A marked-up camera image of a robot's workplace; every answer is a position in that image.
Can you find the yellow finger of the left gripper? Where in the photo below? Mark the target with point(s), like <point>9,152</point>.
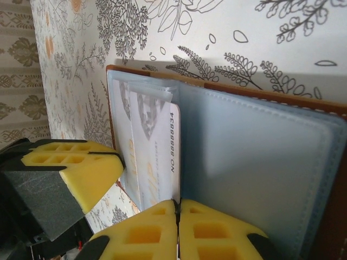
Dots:
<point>95,148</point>
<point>89,178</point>

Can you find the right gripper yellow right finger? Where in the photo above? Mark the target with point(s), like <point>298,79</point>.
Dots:
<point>189,216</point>

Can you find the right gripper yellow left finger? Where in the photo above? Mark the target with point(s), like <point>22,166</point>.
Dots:
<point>162,216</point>

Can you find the white VIP card numbered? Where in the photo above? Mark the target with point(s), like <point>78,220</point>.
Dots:
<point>162,140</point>

